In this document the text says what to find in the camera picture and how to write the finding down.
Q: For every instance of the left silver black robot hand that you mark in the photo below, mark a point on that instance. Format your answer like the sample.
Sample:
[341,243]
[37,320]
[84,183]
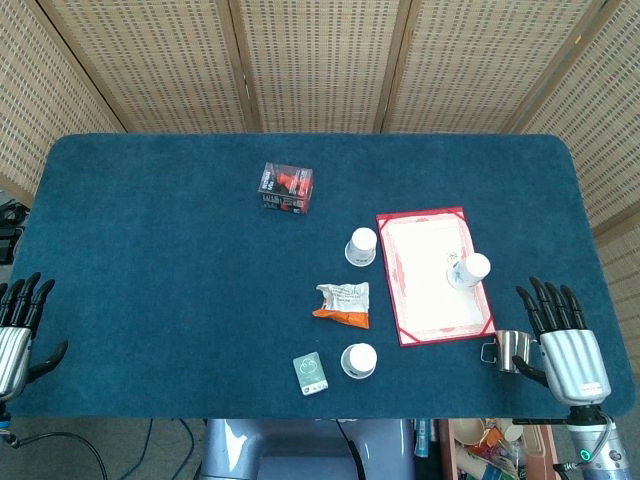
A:
[15,350]

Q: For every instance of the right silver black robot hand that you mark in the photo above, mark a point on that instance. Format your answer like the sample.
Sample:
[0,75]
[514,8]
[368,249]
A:
[572,360]

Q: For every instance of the white floral paper cup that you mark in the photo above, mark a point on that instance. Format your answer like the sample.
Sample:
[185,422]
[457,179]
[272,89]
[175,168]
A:
[361,245]
[359,359]
[470,270]

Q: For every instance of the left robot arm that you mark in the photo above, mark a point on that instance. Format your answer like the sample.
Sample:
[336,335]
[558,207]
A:
[4,417]

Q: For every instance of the small steel pitcher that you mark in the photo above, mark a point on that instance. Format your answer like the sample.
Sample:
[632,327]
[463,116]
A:
[512,350]

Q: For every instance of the black equipment on floor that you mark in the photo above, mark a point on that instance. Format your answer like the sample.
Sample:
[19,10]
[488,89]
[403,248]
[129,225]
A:
[7,235]

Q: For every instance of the brown box of clutter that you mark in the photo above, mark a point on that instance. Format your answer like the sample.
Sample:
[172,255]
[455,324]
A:
[495,450]

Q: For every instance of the red certificate folder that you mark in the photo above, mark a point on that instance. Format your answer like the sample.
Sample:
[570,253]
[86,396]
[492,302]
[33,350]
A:
[430,280]

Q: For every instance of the blue carpet table mat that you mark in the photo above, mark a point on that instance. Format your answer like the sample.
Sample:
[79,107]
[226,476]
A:
[175,275]

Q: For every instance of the crumpled orange snack wrapper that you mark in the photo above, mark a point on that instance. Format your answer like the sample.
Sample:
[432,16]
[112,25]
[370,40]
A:
[345,302]

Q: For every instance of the green tissue pack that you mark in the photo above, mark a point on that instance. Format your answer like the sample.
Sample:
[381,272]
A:
[310,372]

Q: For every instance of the blue-grey robot torso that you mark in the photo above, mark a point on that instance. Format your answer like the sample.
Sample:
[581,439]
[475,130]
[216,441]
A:
[290,450]

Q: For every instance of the clear box red black contents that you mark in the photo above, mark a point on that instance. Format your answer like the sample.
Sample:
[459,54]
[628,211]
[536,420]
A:
[286,187]

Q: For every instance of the woven wooden folding screen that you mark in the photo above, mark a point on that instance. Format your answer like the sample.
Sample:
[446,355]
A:
[320,65]

